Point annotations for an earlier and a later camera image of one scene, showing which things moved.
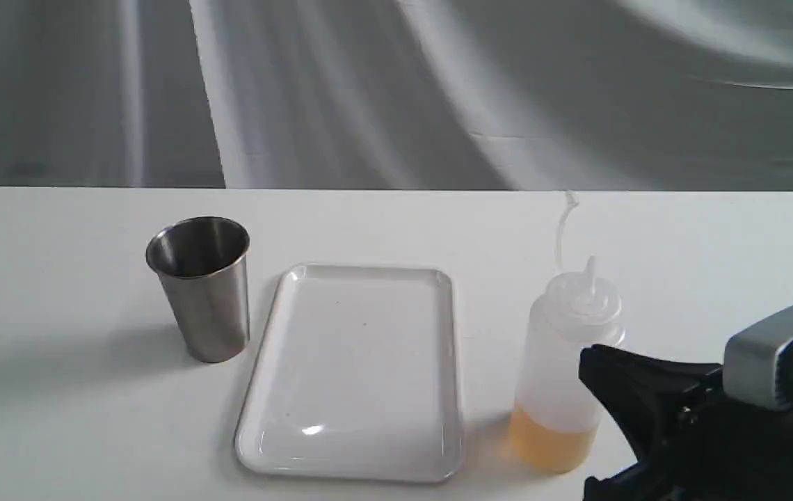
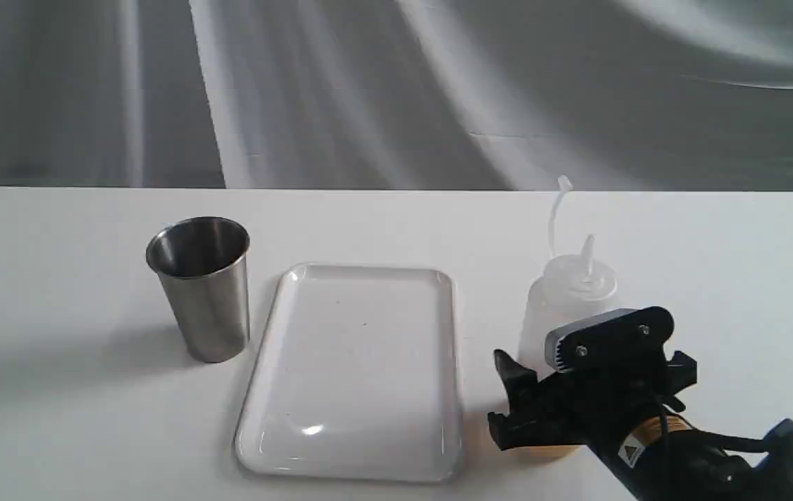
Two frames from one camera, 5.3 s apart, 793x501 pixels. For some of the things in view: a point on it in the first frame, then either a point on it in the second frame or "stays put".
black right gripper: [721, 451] -> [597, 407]
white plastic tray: [356, 378] stays put
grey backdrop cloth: [403, 94] stays put
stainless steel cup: [204, 261] stays put
